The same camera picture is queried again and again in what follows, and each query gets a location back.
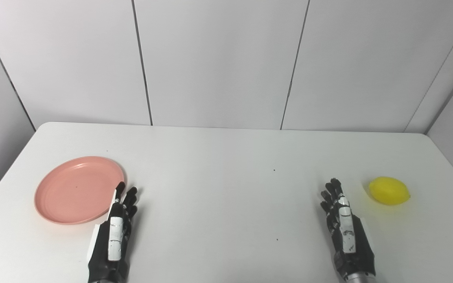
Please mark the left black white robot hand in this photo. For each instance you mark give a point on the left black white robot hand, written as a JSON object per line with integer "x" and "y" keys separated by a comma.
{"x": 115, "y": 236}

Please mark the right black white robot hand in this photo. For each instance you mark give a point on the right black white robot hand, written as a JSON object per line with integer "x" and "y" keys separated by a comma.
{"x": 346, "y": 232}

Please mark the yellow lemon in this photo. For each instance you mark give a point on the yellow lemon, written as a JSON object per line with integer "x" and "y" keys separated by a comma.
{"x": 388, "y": 190}

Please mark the pink round plate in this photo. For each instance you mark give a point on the pink round plate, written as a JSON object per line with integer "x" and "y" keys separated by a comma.
{"x": 75, "y": 190}

